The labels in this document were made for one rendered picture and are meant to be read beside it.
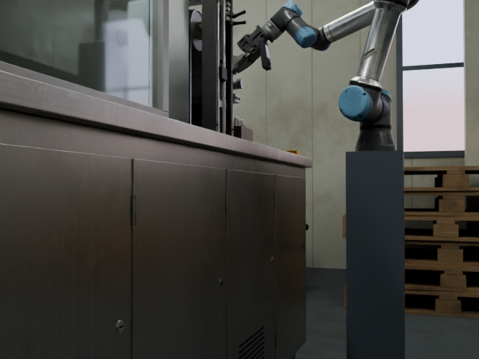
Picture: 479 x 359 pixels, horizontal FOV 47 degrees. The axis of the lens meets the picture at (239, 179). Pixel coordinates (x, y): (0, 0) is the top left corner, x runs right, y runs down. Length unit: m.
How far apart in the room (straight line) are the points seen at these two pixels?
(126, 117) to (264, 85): 3.94
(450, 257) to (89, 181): 2.94
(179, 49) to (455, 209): 2.18
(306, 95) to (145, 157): 3.75
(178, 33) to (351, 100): 0.64
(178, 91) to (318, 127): 2.88
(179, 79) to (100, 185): 1.05
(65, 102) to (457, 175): 2.99
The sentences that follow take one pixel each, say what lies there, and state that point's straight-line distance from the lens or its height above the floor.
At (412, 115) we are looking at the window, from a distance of 4.62.
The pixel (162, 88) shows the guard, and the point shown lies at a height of 0.98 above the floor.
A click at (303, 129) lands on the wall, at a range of 4.72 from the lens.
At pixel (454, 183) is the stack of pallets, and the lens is 3.57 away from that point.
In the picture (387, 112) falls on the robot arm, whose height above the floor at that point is 1.04.
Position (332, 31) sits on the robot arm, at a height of 1.37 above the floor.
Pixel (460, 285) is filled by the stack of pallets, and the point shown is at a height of 0.19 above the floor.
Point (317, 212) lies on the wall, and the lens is 4.67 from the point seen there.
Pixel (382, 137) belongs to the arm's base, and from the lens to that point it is 2.07.
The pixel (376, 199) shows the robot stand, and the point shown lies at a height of 0.73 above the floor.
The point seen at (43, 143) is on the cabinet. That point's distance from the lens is 0.82.
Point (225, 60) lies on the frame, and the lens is 1.92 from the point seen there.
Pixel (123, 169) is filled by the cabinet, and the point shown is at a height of 0.79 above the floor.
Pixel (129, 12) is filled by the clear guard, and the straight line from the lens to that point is 1.16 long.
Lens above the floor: 0.75
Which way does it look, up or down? 1 degrees up
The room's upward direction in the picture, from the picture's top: straight up
